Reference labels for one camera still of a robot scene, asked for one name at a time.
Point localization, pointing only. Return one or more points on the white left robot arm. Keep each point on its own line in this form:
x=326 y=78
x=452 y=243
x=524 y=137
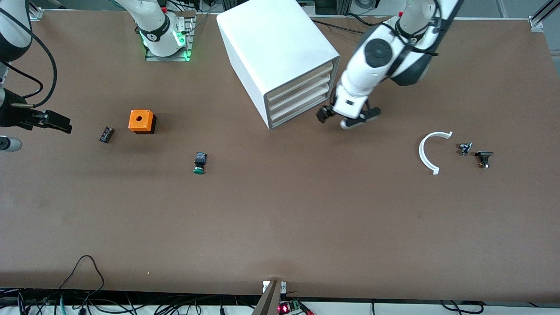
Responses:
x=380 y=52

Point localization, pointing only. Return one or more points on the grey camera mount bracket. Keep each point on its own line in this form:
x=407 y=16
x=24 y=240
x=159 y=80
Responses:
x=269 y=302

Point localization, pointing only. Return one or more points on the small grey metal part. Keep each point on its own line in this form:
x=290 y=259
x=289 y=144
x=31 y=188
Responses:
x=464 y=148

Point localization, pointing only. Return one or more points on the white curved plastic piece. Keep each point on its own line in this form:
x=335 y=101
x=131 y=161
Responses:
x=423 y=155

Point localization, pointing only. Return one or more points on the white drawer cabinet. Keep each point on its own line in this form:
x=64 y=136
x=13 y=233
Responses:
x=271 y=39

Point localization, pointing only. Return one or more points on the green push button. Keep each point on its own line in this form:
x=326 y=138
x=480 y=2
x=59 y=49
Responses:
x=199 y=163

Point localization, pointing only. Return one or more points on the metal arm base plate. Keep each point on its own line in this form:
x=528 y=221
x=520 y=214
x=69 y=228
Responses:
x=190 y=35

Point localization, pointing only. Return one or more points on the aluminium frame corner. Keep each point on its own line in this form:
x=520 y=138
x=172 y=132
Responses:
x=36 y=14
x=537 y=19

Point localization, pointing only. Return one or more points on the orange box with hole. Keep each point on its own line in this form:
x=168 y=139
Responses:
x=141 y=120

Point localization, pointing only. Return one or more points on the black button switch part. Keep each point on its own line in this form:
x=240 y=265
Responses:
x=483 y=157

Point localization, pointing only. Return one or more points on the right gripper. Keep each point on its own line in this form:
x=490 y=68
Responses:
x=13 y=116

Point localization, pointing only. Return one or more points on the small black terminal block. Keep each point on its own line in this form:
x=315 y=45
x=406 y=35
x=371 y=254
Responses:
x=106 y=134

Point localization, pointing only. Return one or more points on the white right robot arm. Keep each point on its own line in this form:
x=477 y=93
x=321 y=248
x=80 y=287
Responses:
x=164 y=43

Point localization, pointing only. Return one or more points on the circuit board with red LED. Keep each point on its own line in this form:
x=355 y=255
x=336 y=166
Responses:
x=291 y=307

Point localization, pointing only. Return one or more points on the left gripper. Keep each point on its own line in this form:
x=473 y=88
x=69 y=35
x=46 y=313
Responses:
x=324 y=114

